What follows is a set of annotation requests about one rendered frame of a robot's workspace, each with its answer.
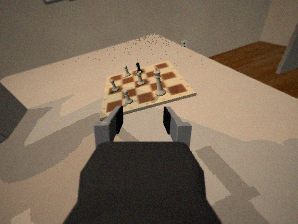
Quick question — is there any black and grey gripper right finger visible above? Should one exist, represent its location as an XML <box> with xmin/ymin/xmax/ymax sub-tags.
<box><xmin>163</xmin><ymin>106</ymin><xmax>192</xmax><ymax>148</ymax></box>

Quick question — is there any wooden chessboard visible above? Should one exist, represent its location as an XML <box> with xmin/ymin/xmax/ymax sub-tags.
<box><xmin>99</xmin><ymin>60</ymin><xmax>196</xmax><ymax>120</ymax></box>

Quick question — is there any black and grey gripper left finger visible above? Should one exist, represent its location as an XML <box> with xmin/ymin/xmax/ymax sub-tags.
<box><xmin>94</xmin><ymin>106</ymin><xmax>123</xmax><ymax>147</ymax></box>

